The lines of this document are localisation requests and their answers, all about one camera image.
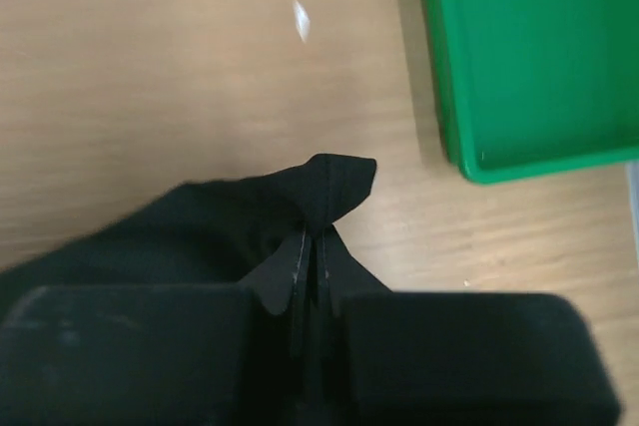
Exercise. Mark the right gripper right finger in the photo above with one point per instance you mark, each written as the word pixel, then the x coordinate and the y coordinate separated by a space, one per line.
pixel 455 358

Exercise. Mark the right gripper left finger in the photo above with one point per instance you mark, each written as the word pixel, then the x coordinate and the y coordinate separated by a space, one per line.
pixel 83 347

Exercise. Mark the black t shirt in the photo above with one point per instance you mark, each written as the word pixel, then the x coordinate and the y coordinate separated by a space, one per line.
pixel 217 231

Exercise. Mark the green plastic tray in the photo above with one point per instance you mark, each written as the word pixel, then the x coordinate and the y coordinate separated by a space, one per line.
pixel 535 87

